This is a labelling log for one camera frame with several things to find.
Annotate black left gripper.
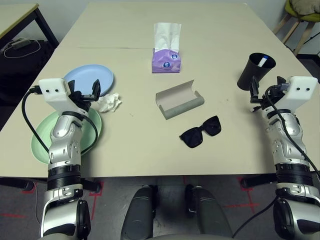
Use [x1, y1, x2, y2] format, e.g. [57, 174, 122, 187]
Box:
[67, 78, 102, 111]

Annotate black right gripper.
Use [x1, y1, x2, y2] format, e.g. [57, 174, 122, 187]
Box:
[249, 75, 288, 110]

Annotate white tissue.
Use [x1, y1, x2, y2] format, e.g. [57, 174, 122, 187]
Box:
[96, 92, 123, 113]

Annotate light green plate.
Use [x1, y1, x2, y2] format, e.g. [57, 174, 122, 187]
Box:
[31, 106, 103, 165]

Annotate grey glasses case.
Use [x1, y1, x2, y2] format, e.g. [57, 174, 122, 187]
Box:
[155, 79, 205, 121]

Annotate black sunglasses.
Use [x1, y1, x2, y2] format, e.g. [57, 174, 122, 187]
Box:
[178, 115, 222, 149]

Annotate light blue plate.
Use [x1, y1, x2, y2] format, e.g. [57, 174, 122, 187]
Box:
[63, 64, 115, 97]

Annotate black cup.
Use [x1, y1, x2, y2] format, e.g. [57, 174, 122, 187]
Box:
[236, 52, 277, 91]

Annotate black tripod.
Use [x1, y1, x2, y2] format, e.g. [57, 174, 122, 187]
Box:
[302, 29, 320, 46]

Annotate wooden stool green seat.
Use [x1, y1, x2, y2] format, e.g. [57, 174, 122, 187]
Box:
[273, 0, 320, 56]

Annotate black storage case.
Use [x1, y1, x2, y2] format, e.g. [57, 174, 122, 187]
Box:
[0, 39, 57, 106]

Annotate grey power strip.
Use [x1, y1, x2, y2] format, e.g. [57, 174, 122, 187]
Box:
[7, 37, 33, 50]

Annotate purple tissue pack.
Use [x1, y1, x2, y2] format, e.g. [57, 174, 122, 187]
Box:
[151, 22, 183, 74]

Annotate beige cushion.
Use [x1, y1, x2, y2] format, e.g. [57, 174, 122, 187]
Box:
[289, 0, 320, 15]

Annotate grey robot left leg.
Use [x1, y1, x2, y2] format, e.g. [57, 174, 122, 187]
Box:
[120, 184, 157, 240]

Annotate grey robot leg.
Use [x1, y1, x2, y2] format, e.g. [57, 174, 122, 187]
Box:
[184, 184, 236, 240]
[120, 184, 157, 240]

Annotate grey robot right leg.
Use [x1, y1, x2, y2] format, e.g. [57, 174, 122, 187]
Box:
[184, 184, 236, 240]

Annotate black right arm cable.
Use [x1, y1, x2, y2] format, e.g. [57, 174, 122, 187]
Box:
[231, 86, 320, 240]

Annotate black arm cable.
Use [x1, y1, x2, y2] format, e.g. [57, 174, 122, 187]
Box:
[231, 86, 320, 240]
[21, 85, 99, 155]

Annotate white power cable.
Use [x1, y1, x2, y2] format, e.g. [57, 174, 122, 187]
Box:
[2, 39, 41, 59]

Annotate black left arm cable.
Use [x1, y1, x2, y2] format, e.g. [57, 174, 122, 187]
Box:
[21, 85, 99, 155]

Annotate beige side table black frame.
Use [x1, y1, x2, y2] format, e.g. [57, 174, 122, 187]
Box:
[0, 3, 60, 48]

